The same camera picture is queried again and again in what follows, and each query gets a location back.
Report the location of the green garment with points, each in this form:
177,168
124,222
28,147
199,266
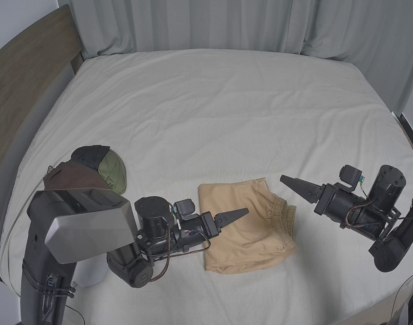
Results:
113,174

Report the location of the pale green curtain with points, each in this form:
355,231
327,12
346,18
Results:
179,12
362,29

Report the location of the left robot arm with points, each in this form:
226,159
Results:
84,229

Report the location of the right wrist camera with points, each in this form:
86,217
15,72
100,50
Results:
350,174

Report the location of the brown garment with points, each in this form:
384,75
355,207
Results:
71,179

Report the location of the bed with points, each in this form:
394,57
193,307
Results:
243,107

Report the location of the tan shorts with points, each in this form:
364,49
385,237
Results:
240,222

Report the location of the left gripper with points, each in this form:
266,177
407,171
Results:
193,232

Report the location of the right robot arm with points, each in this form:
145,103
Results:
387,188

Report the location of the black garment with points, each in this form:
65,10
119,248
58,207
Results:
88,156

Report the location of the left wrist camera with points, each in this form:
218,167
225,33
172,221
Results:
185,208

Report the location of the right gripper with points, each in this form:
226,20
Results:
342,205

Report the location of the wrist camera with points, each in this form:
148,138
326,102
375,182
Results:
185,208
350,174

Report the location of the white garment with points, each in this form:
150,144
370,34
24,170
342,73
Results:
89,273

